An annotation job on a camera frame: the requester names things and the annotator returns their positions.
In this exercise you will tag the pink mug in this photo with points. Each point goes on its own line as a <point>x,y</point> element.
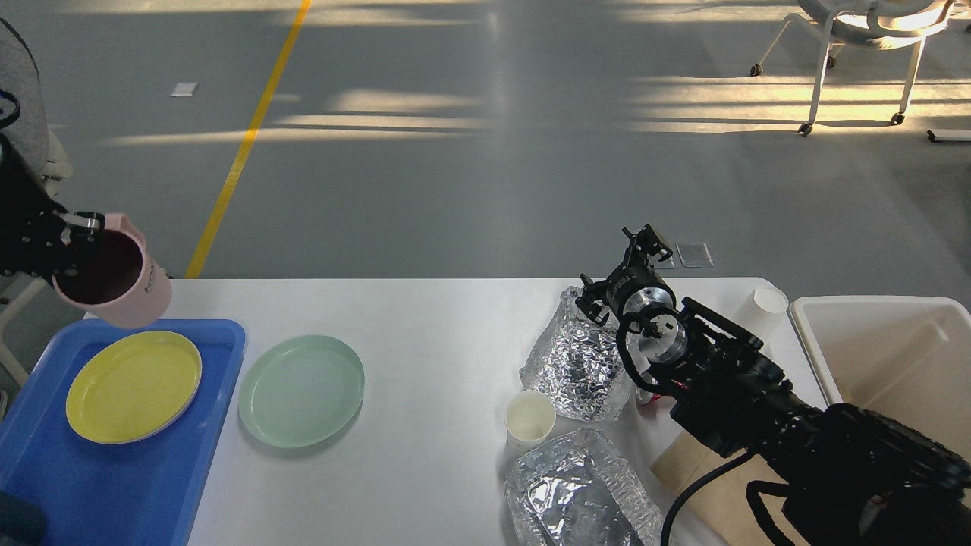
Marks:
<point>121,283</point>

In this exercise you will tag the foil container lower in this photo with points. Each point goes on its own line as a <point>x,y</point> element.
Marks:
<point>579,490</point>

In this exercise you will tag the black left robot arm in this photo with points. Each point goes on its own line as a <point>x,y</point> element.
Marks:
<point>6,152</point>

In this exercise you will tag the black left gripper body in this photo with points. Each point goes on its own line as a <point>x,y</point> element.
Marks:
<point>32,226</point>

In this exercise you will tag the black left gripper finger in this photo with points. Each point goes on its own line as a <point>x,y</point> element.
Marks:
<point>81,239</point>

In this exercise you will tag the blue plastic tray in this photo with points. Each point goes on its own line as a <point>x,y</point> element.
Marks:
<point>143,493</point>

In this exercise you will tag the white office chair right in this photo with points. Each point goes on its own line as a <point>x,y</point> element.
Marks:
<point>872,25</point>

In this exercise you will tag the white plastic bin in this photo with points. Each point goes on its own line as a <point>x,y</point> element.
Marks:
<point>905,357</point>

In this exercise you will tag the dark teal mug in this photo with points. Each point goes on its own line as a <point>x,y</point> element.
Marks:
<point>21,523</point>

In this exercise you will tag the brown paper bag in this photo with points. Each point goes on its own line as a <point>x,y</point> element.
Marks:
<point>722,504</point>

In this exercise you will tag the white chair left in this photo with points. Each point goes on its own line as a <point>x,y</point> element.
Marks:
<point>23,290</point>

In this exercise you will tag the person in grey sweater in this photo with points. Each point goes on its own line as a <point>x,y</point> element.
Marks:
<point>29,134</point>

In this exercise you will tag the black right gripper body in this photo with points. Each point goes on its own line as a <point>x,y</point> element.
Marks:
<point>633,287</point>

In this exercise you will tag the clear floor plate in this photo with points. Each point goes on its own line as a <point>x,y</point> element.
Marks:
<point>695,255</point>

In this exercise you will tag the yellow plate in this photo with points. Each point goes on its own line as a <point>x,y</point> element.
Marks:
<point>134,388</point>

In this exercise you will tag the white floor marker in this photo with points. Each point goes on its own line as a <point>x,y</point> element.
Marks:
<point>184,89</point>

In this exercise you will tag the crumpled foil upper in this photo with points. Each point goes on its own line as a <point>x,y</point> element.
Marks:
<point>575,363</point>

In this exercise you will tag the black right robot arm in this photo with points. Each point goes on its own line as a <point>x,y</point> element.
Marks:
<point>847,475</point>

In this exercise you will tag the translucent plastic cup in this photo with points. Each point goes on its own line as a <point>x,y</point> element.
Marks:
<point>762,313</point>

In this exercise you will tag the white paper cup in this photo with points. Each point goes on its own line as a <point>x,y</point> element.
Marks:
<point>529,419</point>

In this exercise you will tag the light green plate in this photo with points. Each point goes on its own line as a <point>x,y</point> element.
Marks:
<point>301,392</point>

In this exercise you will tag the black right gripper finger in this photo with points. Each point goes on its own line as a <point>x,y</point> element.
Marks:
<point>645,247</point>
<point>594,300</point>

